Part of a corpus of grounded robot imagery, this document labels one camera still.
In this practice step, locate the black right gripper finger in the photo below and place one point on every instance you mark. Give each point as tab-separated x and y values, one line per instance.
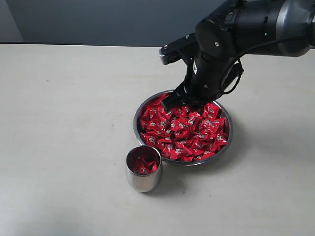
177	99
195	103

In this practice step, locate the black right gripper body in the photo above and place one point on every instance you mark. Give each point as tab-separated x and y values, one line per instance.
208	77

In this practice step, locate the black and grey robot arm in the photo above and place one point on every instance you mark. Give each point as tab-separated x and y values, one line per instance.
236	28

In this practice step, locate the steel bowl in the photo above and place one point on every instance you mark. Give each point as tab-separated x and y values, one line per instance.
181	128

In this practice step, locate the silver metal cup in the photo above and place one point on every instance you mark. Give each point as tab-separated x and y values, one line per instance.
144	183

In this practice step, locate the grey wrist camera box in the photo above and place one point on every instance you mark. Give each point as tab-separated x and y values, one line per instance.
185	48

